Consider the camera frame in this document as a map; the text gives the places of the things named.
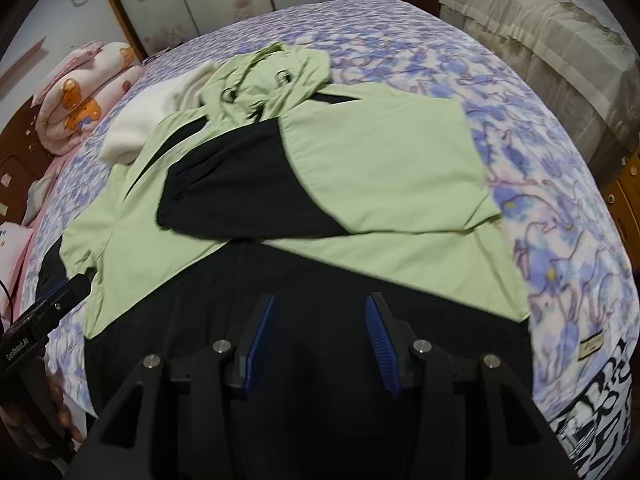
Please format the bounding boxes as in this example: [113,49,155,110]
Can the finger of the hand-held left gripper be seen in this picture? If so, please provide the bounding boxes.
[37,272,94,313]

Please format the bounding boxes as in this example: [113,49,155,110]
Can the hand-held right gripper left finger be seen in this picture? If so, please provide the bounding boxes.
[65,293,277,480]

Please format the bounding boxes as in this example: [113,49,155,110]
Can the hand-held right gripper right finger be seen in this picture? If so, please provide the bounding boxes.
[365,293,576,480]

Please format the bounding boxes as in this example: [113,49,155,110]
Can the green and black hooded jacket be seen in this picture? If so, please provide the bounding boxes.
[35,42,533,480]

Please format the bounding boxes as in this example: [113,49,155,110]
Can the person's left hand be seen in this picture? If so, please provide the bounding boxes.
[42,360,87,443]

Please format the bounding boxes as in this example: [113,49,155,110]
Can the pink pillow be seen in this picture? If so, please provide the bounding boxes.
[0,220,36,321]

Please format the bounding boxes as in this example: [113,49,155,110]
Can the brown wooden headboard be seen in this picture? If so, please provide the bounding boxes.
[0,105,56,226]

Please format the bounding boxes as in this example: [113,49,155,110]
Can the white fleece garment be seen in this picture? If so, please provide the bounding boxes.
[100,60,221,166]

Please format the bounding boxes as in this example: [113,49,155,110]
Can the pink bear print quilt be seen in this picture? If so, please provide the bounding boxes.
[35,40,143,158]

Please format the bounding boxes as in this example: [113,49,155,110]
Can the black and white patterned cloth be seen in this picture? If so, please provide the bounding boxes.
[545,330,640,480]

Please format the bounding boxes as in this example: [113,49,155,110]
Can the light wooden cabinet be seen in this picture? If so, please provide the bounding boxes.
[600,150,640,241]

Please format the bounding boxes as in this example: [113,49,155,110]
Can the bed with purple floral sheet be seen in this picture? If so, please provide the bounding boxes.
[22,0,640,426]

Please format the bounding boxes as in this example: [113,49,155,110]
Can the beige cloth covered furniture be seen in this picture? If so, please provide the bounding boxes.
[439,0,640,176]

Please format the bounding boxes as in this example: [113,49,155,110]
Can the brown wall strip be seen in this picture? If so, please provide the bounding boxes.
[0,40,47,92]

